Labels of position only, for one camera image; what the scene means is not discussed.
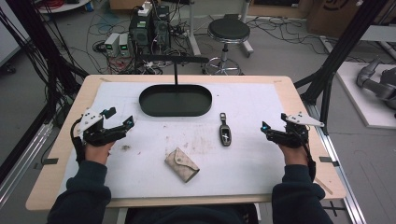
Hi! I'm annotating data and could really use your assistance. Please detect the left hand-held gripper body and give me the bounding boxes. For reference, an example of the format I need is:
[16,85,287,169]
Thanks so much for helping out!
[77,107,129,147]

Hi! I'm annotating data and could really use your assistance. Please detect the person's right hand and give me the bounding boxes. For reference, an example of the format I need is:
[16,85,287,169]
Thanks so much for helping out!
[278,144,309,167]

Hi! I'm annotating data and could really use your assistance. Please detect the black oval tray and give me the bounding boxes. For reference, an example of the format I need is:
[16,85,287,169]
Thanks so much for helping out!
[138,83,213,119]

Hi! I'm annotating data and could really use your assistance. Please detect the bundle of black cables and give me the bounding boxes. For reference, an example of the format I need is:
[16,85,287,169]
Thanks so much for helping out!
[0,6,90,132]

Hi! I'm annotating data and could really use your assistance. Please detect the car key in dark case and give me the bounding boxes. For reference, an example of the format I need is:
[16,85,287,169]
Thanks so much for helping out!
[219,112,233,147]

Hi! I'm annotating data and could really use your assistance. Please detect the person's torso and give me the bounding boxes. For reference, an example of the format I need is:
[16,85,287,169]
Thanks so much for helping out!
[124,203,260,224]

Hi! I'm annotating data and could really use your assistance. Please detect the black T-shaped stand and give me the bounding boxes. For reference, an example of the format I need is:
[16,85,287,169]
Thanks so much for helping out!
[135,54,210,87]

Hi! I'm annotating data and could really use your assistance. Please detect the hand-held gripper cable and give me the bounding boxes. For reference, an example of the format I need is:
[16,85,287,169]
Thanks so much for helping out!
[299,130,318,183]
[70,119,87,165]

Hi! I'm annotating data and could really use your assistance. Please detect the white power strip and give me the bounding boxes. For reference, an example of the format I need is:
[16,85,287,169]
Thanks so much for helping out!
[137,1,153,18]

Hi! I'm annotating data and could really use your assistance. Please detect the person's left hand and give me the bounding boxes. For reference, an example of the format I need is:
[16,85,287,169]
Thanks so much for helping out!
[84,141,115,165]

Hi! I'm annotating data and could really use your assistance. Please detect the beige key pouch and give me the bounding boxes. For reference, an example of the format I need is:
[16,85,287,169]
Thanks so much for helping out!
[163,147,201,184]

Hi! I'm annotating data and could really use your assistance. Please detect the white platform board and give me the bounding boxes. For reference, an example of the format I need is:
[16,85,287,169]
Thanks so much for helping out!
[335,61,396,130]

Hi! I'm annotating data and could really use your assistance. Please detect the black tape strip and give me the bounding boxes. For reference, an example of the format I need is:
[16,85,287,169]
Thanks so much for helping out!
[33,157,60,171]
[318,156,341,168]

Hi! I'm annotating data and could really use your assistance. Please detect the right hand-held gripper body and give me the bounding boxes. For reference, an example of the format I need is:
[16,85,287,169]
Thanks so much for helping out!
[267,111,325,148]

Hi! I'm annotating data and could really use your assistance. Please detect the brown cardboard box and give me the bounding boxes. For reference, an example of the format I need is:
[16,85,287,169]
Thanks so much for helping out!
[305,0,396,39]

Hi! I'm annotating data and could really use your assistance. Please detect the black computer tower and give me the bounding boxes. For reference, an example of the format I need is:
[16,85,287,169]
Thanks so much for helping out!
[128,13,154,57]
[152,5,172,52]

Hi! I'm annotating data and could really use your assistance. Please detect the grey power supply unit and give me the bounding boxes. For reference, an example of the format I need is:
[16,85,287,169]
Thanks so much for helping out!
[119,33,132,58]
[104,32,121,58]

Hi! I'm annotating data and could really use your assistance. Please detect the black frame post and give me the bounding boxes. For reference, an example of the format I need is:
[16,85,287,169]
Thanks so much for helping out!
[293,0,389,134]
[5,0,90,94]

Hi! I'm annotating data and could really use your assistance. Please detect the white table mat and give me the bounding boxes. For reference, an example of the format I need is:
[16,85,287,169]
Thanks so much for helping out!
[59,81,291,200]

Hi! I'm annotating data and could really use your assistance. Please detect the left hand-held gripper cable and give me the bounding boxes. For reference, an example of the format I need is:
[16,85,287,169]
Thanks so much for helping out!
[70,119,87,165]

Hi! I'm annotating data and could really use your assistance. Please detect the right hand-held gripper cable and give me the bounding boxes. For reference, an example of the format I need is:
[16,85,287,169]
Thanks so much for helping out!
[299,130,318,183]

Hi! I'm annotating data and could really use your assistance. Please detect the black round stool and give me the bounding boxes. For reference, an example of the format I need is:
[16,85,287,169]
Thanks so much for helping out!
[205,17,252,77]

